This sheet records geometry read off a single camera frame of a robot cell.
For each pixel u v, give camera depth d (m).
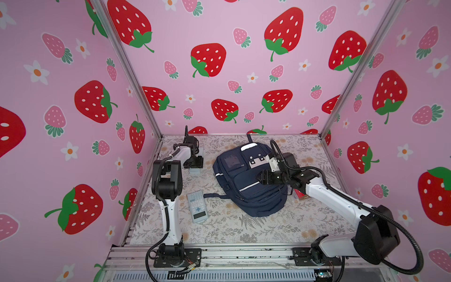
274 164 0.75
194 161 0.92
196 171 1.00
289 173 0.64
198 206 0.88
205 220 0.84
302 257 0.74
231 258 0.76
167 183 0.58
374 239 0.41
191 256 0.75
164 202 0.58
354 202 0.46
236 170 0.98
